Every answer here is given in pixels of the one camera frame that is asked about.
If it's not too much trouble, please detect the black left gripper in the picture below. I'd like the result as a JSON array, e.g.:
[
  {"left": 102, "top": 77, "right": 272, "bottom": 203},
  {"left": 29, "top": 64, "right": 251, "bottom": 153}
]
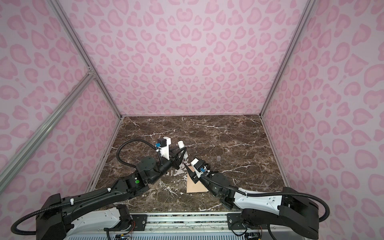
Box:
[{"left": 150, "top": 144, "right": 187, "bottom": 186}]

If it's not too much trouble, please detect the peach paper envelope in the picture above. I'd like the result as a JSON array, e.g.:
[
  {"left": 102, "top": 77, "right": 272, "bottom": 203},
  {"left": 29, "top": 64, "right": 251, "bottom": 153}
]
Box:
[{"left": 187, "top": 173, "right": 209, "bottom": 193}]

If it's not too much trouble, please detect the white glue stick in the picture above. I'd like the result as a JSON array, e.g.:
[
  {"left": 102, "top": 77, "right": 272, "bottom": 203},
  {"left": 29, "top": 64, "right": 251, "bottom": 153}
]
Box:
[{"left": 177, "top": 141, "right": 185, "bottom": 150}]

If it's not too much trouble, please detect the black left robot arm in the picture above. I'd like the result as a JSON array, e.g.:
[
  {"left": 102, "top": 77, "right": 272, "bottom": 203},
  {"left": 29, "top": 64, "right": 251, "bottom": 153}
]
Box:
[{"left": 36, "top": 147, "right": 187, "bottom": 240}]

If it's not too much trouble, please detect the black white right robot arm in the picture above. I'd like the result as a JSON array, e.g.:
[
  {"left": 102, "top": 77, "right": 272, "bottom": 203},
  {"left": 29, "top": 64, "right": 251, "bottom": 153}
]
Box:
[{"left": 187, "top": 162, "right": 320, "bottom": 240}]

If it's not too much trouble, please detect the left diagonal aluminium strut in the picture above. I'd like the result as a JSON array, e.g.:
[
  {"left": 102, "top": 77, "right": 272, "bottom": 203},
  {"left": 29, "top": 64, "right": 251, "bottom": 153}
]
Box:
[{"left": 1, "top": 71, "right": 94, "bottom": 193}]

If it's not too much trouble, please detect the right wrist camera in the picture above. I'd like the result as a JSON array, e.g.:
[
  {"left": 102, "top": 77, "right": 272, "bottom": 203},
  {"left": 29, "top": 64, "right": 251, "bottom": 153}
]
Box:
[{"left": 191, "top": 158, "right": 206, "bottom": 172}]

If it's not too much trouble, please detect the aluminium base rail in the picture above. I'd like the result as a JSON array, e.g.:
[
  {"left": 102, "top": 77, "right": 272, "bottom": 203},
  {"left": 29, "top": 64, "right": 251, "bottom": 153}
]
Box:
[{"left": 66, "top": 208, "right": 303, "bottom": 240}]

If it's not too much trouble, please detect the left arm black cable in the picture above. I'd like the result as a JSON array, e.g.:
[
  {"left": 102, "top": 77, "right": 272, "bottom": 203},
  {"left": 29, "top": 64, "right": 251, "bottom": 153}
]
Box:
[{"left": 11, "top": 138, "right": 160, "bottom": 236}]

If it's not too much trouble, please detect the left corner aluminium post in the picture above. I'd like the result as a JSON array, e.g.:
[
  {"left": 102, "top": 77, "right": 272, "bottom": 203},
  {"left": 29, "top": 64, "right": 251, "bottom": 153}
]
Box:
[{"left": 46, "top": 0, "right": 123, "bottom": 120}]

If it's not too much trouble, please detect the corner aluminium post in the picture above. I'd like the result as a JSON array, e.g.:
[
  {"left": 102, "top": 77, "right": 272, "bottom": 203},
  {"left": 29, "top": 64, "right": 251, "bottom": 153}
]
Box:
[
  {"left": 259, "top": 0, "right": 318, "bottom": 119},
  {"left": 46, "top": 0, "right": 123, "bottom": 120}
]

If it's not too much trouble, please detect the right corner aluminium post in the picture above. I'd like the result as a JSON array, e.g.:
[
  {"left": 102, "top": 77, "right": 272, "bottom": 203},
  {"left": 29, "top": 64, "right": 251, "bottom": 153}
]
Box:
[{"left": 259, "top": 0, "right": 318, "bottom": 119}]

